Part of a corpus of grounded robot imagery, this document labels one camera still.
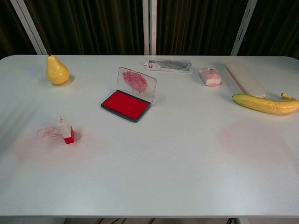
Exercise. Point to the yellow banana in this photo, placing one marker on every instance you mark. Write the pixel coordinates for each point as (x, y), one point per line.
(264, 103)

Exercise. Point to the pink wrapped eraser block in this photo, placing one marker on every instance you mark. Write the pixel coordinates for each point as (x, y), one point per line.
(210, 77)

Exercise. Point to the beige pencil case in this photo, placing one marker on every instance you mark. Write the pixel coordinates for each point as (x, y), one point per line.
(245, 79)

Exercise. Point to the clear plastic package with card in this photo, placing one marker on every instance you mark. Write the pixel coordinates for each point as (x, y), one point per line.
(172, 65)

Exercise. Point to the yellow pear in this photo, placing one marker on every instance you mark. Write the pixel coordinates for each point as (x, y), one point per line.
(56, 71)

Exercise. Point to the white vertical frame post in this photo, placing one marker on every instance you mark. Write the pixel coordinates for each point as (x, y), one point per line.
(149, 26)

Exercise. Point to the dark brown curtain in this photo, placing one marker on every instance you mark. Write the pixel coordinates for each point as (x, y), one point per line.
(93, 25)

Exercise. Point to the white and red stamp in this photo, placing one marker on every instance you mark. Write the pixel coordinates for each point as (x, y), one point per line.
(66, 130)

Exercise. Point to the red ink pad case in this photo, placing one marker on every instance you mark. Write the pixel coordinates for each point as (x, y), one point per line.
(127, 106)

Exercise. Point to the white diagonal frame bar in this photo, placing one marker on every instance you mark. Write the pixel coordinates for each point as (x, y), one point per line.
(243, 28)
(28, 25)

